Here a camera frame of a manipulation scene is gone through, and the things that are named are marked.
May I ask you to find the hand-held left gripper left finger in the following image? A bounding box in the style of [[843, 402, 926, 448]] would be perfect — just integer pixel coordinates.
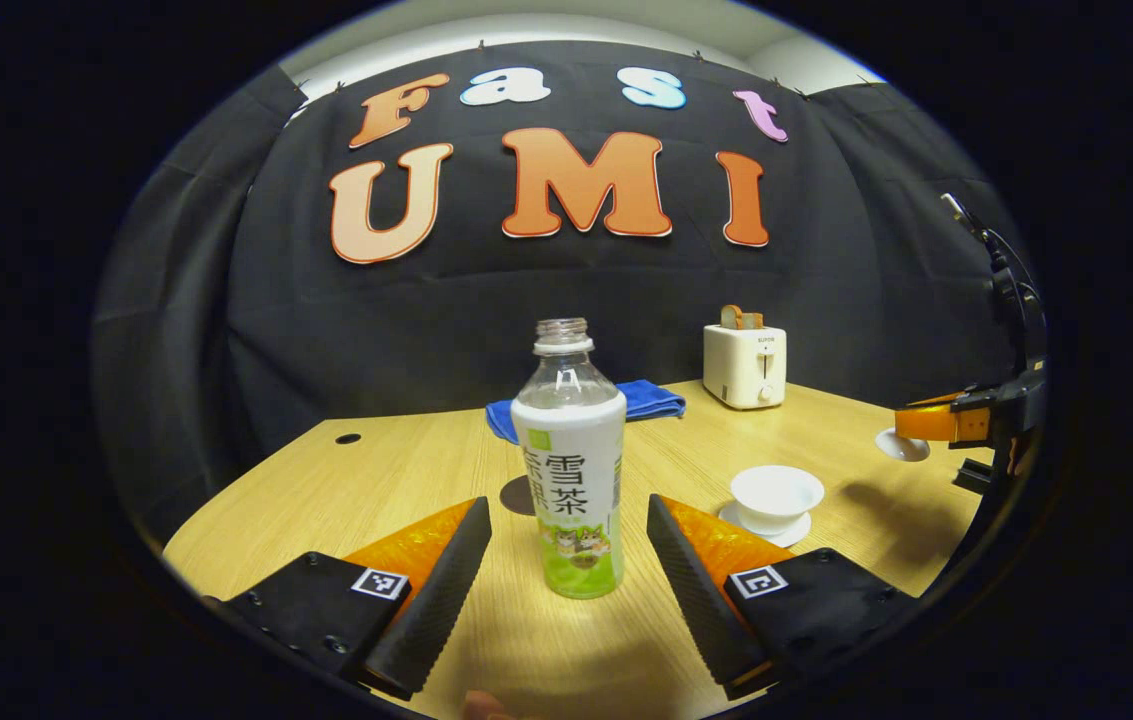
[[214, 496, 493, 701]]

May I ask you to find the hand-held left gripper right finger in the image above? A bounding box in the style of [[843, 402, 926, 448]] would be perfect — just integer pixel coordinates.
[[646, 493, 919, 702]]

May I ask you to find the white teacup lid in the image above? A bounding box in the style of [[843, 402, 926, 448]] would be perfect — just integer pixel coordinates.
[[874, 428, 932, 463]]

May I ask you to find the dark round coaster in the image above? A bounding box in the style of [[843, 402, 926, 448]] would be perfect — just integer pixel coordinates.
[[500, 475, 539, 517]]

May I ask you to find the white teacup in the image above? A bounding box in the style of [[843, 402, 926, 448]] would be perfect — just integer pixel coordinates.
[[730, 465, 825, 536]]

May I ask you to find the white label water bottle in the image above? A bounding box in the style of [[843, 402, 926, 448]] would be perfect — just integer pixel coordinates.
[[511, 318, 628, 600]]

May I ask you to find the white saucer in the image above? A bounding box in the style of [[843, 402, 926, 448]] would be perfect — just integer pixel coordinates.
[[719, 500, 813, 549]]

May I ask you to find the blue towel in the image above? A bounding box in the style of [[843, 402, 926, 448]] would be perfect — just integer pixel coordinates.
[[485, 379, 687, 445]]

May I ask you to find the cream toaster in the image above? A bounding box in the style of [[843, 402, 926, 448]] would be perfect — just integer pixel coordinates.
[[703, 324, 788, 411]]

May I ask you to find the black backdrop cloth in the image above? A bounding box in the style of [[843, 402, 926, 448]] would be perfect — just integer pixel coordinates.
[[91, 40, 1032, 546]]

